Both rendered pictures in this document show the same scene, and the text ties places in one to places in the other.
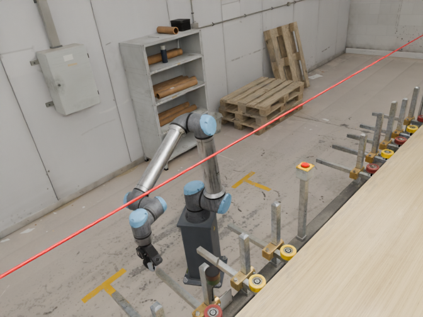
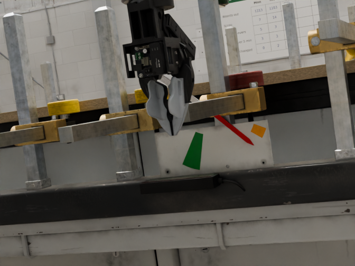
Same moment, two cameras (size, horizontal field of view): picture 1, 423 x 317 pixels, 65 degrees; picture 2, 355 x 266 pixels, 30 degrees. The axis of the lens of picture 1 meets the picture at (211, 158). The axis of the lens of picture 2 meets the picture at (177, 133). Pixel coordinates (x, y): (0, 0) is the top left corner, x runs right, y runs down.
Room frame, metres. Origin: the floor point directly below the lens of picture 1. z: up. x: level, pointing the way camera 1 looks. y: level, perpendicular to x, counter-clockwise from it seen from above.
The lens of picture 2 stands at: (1.71, 1.32, 0.87)
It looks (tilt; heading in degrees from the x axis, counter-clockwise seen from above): 3 degrees down; 244
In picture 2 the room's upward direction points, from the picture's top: 8 degrees counter-clockwise
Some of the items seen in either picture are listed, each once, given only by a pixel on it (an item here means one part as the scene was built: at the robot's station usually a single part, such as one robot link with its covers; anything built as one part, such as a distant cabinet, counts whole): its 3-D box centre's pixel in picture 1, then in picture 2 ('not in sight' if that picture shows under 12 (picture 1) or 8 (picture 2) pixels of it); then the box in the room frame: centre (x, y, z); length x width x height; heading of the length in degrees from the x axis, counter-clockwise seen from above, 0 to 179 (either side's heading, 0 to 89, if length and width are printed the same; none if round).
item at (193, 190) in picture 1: (196, 194); not in sight; (1.92, 0.14, 0.79); 0.17 x 0.15 x 0.18; 57
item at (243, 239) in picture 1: (245, 270); (119, 110); (1.14, -0.11, 0.86); 0.03 x 0.03 x 0.48; 41
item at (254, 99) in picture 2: (207, 309); (232, 102); (0.95, 0.09, 0.85); 0.13 x 0.06 x 0.05; 131
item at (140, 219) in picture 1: (140, 223); not in sight; (1.26, 0.38, 1.14); 0.10 x 0.09 x 0.12; 147
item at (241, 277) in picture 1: (243, 277); (129, 121); (1.12, -0.09, 0.83); 0.13 x 0.06 x 0.05; 131
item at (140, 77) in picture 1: (171, 99); not in sight; (4.07, 0.42, 0.78); 0.90 x 0.45 x 1.55; 134
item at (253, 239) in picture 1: (257, 242); (22, 136); (1.35, -0.20, 0.83); 0.43 x 0.03 x 0.04; 41
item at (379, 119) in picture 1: (376, 142); not in sight; (2.13, -1.23, 0.93); 0.03 x 0.03 x 0.48; 41
